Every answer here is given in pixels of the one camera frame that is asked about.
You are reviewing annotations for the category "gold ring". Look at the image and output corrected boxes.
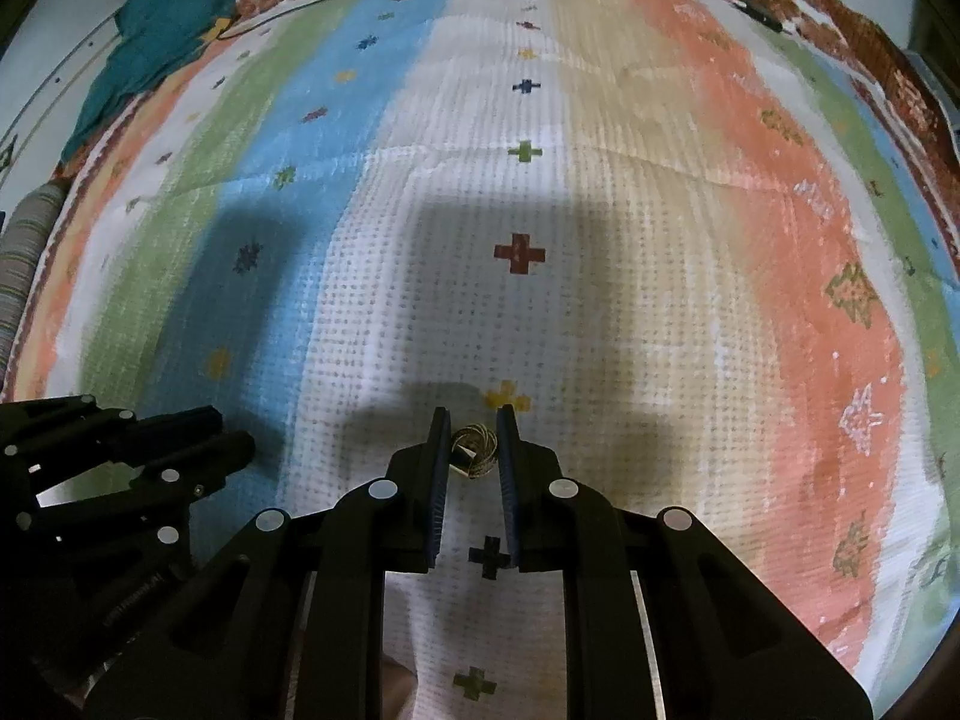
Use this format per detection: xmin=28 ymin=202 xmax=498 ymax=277
xmin=447 ymin=422 xmax=500 ymax=481

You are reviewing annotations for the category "striped grey pillow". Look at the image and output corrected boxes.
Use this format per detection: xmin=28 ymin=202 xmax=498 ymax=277
xmin=0 ymin=182 xmax=65 ymax=374

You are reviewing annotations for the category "striped colourful bed sheet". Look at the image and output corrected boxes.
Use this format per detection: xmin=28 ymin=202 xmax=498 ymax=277
xmin=5 ymin=0 xmax=958 ymax=710

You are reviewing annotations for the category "teal cloth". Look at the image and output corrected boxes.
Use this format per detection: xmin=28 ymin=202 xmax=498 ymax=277
xmin=60 ymin=0 xmax=236 ymax=163

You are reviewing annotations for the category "small black device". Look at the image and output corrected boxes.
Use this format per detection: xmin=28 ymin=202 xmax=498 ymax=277
xmin=736 ymin=0 xmax=782 ymax=34

